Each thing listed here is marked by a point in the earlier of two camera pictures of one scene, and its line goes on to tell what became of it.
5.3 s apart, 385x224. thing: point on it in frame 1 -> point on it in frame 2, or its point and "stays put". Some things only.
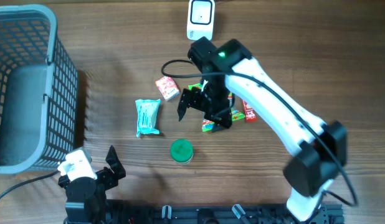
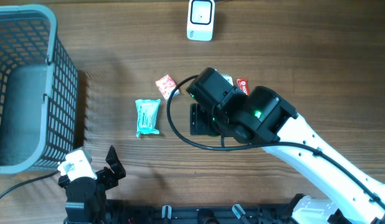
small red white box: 168,88 stays put
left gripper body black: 107,179 stays put
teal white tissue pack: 147,116 stays put
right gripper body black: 212,102 -> 203,125
